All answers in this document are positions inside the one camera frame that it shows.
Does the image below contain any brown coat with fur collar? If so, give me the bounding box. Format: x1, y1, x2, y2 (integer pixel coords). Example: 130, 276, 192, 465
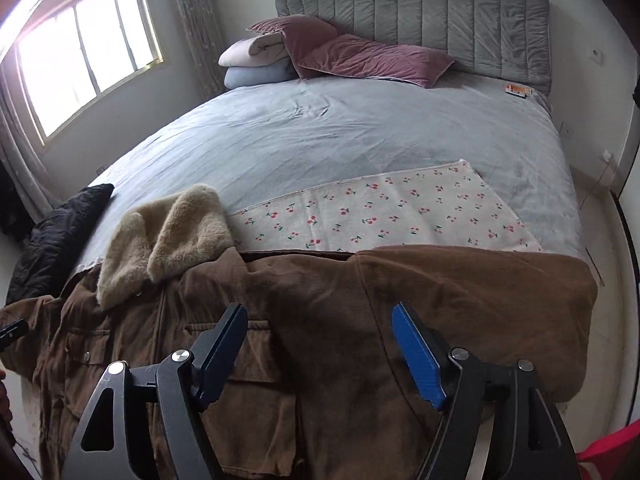
1, 184, 597, 479

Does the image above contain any black quilted jacket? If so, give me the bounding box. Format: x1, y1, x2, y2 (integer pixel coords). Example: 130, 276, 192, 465
6, 183, 115, 306

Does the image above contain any red plastic stool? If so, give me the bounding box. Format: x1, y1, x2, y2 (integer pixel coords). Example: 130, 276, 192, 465
576, 420, 640, 480

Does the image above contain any left side light curtain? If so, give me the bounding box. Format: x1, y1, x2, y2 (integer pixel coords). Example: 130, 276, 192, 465
1, 68, 61, 223

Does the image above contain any cherry print white cloth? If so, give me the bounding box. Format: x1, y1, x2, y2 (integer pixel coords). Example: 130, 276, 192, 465
229, 159, 541, 252

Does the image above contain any grey blue bed sheet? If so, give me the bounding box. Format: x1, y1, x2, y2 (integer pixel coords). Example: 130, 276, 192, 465
77, 70, 584, 269

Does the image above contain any small orange white packet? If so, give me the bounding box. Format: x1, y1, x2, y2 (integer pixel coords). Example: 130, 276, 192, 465
504, 84, 533, 99

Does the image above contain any folded light blue blanket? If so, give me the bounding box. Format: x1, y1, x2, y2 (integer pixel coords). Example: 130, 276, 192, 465
224, 58, 298, 90

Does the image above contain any folded cream blanket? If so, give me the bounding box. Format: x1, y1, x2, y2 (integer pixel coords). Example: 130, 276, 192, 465
218, 32, 290, 67

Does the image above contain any grey quilted headboard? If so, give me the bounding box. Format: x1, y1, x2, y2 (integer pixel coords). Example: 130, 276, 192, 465
276, 0, 552, 94

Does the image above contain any grey patterned curtain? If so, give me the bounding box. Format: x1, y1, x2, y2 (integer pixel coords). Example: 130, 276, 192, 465
175, 0, 226, 101

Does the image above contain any pink velvet pillow front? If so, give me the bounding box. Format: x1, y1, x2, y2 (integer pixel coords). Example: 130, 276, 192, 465
299, 35, 454, 89

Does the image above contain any pink velvet pillow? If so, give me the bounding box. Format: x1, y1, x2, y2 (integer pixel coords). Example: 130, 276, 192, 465
248, 14, 338, 79
299, 35, 454, 89

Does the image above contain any pink velvet pillow back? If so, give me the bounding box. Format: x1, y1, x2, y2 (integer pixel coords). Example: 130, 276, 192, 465
248, 14, 338, 79

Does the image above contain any window with yellow frame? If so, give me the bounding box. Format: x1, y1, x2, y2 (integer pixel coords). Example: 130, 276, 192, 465
15, 0, 164, 144

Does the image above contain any white wall socket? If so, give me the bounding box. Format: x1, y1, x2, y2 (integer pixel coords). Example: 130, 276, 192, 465
589, 49, 603, 65

